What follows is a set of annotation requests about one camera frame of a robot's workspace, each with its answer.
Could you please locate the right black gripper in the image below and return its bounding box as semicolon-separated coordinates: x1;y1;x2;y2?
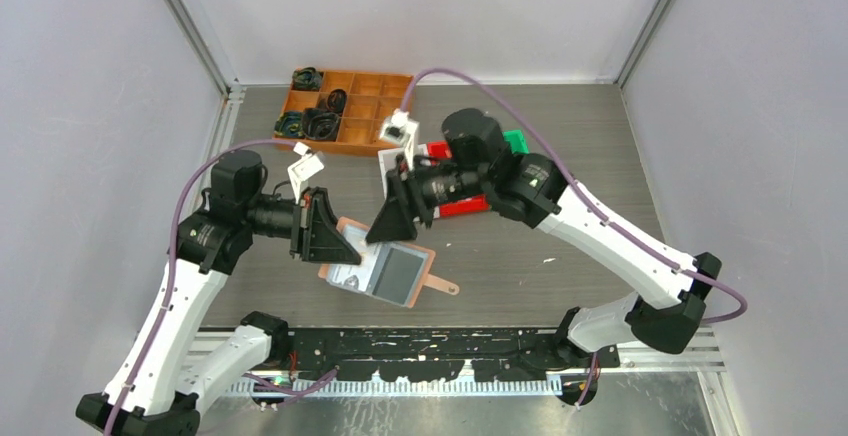
366;150;491;242

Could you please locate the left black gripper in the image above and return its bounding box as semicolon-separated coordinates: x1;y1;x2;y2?
243;185;363;261

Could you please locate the pink leather card holder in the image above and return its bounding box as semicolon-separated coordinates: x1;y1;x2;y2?
318;217;460;308

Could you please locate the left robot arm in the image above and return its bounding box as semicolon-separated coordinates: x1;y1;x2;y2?
76;142;361;435

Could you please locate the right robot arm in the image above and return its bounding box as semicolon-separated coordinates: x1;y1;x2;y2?
366;108;721;367

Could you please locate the white plastic bin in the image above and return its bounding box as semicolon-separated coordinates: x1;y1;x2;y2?
377;148;404;196

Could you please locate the red plastic bin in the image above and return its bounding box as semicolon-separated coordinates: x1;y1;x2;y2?
426;141;490;218

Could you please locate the orange compartment tray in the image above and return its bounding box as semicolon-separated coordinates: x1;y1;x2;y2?
272;67;413;157

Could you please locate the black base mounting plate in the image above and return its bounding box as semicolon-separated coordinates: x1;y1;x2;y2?
255;327;590;383

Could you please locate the green plastic bin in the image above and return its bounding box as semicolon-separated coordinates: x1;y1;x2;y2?
503;130;529;154

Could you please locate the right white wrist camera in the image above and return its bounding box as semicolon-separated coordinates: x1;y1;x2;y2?
378;109;420;171

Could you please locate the large black strap bundle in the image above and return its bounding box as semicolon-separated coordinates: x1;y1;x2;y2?
301;108;342;143

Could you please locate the green black strap left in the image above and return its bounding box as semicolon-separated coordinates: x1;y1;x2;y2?
274;111;306;141

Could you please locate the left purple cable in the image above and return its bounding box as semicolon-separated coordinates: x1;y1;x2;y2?
102;140;340;436

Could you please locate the purple cable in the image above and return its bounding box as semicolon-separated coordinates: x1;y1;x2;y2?
102;140;340;436
401;68;749;411

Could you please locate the black strap top compartment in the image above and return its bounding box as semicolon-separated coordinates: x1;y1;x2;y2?
292;67;325;92

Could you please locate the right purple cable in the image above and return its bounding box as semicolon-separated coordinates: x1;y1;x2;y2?
401;68;749;411

